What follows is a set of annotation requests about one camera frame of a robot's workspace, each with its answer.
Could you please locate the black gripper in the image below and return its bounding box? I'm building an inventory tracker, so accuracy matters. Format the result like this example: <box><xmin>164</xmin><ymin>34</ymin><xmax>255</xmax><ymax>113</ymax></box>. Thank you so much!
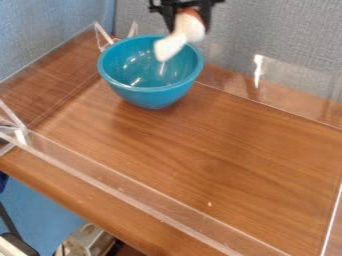
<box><xmin>148</xmin><ymin>0</ymin><xmax>225</xmax><ymax>32</ymax></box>

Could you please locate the white brown toy mushroom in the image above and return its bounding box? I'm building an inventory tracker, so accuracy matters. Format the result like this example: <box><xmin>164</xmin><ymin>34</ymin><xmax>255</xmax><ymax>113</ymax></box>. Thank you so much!
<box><xmin>153</xmin><ymin>8</ymin><xmax>205</xmax><ymax>62</ymax></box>

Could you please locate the blue plastic bowl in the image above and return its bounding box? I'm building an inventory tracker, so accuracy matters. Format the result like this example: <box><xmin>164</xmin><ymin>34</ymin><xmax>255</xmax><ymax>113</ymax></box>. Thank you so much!
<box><xmin>97</xmin><ymin>35</ymin><xmax>204</xmax><ymax>109</ymax></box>

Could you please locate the clear acrylic back barrier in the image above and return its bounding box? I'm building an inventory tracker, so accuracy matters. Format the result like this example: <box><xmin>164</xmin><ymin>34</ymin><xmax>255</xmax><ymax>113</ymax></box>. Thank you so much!
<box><xmin>197</xmin><ymin>54</ymin><xmax>342</xmax><ymax>130</ymax></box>

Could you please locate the clear acrylic barrier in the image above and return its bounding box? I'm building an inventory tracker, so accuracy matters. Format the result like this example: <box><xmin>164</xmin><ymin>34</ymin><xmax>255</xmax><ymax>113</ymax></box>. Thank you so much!
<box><xmin>197</xmin><ymin>54</ymin><xmax>342</xmax><ymax>130</ymax></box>
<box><xmin>0</xmin><ymin>125</ymin><xmax>291</xmax><ymax>256</ymax></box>

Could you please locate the clear acrylic front barrier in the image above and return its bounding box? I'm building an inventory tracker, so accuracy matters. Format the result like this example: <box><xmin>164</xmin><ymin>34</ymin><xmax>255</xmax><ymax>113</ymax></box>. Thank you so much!
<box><xmin>0</xmin><ymin>125</ymin><xmax>291</xmax><ymax>256</ymax></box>

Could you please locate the black stand leg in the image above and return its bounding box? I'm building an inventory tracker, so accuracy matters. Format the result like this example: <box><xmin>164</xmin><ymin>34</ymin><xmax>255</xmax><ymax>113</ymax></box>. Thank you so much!
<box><xmin>0</xmin><ymin>202</ymin><xmax>39</xmax><ymax>256</ymax></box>

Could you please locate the clear acrylic corner bracket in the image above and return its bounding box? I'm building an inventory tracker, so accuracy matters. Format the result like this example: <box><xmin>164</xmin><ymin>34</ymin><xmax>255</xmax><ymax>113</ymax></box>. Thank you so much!
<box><xmin>93</xmin><ymin>22</ymin><xmax>138</xmax><ymax>52</ymax></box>

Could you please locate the clear acrylic left bracket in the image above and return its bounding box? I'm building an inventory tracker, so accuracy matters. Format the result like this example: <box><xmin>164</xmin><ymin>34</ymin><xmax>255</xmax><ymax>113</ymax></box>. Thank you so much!
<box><xmin>0</xmin><ymin>100</ymin><xmax>27</xmax><ymax>157</ymax></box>

